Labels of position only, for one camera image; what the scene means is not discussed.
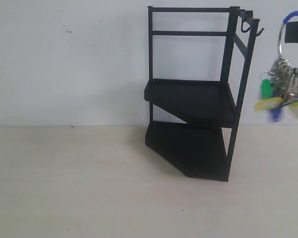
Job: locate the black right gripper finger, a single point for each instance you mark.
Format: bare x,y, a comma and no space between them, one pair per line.
291,33

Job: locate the bunch of colourful key tags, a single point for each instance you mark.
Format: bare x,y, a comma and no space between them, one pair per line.
281,88

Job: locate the black metal two-tier rack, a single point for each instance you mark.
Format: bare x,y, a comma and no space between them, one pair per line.
201,145

